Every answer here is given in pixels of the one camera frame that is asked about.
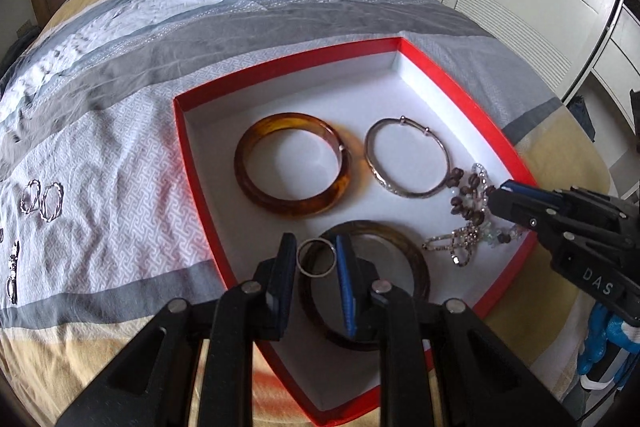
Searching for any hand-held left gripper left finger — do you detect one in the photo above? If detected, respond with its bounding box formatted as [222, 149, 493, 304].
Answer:
[55, 233, 298, 427]

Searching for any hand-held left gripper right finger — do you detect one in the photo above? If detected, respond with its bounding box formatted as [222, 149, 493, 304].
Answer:
[335, 234, 576, 427]

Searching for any amber bangle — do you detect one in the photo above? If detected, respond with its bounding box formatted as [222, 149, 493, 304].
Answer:
[234, 112, 353, 216]

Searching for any rhinestone chain bracelet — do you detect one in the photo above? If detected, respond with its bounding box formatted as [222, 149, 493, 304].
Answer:
[422, 163, 493, 269]

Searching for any red cardboard box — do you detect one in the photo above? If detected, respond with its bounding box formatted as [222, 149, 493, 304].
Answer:
[172, 37, 540, 425]

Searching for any striped duvet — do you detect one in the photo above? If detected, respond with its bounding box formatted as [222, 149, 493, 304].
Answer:
[0, 0, 621, 427]

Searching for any dark olive bangle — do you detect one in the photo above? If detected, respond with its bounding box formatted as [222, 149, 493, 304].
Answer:
[298, 220, 432, 352]

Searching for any person's right hand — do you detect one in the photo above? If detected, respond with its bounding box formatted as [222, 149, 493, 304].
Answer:
[575, 304, 640, 378]

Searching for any thin silver bangle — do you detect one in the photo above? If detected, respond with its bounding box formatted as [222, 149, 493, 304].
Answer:
[364, 116, 450, 198]

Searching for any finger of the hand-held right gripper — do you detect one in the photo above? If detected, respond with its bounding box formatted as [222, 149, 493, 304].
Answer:
[501, 180, 571, 205]
[486, 188, 561, 238]

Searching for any beaded bracelet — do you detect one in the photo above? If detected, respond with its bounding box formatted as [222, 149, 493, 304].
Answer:
[446, 167, 528, 250]

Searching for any dark blue garment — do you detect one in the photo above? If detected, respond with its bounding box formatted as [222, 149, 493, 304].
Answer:
[570, 94, 597, 142]

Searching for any silver hoop earring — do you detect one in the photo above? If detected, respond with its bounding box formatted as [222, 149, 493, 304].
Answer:
[19, 179, 43, 215]
[40, 181, 66, 223]

